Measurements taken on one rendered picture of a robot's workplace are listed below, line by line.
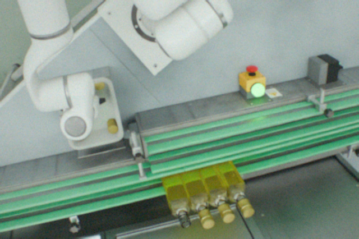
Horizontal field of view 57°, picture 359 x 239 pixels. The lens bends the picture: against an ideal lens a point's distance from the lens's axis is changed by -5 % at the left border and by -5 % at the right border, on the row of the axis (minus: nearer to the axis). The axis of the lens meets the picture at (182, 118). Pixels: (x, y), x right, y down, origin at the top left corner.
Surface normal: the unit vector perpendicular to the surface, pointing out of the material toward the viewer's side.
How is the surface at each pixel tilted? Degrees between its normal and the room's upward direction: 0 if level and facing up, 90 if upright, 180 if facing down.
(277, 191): 89
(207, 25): 4
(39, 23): 19
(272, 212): 90
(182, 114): 90
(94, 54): 0
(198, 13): 34
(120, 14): 5
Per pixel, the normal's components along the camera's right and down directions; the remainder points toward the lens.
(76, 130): 0.21, 0.26
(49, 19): 0.52, 0.59
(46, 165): -0.10, -0.84
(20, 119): 0.25, 0.49
